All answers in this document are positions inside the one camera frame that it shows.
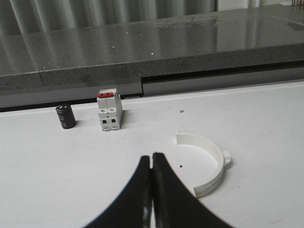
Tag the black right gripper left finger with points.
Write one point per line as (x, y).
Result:
(132, 208)

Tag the grey stone countertop ledge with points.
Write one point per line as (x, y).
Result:
(195, 52)

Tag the black cylindrical capacitor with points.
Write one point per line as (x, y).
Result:
(66, 116)

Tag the white circuit breaker red switch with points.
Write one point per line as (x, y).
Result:
(110, 109)

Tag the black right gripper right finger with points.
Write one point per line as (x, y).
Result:
(174, 205)

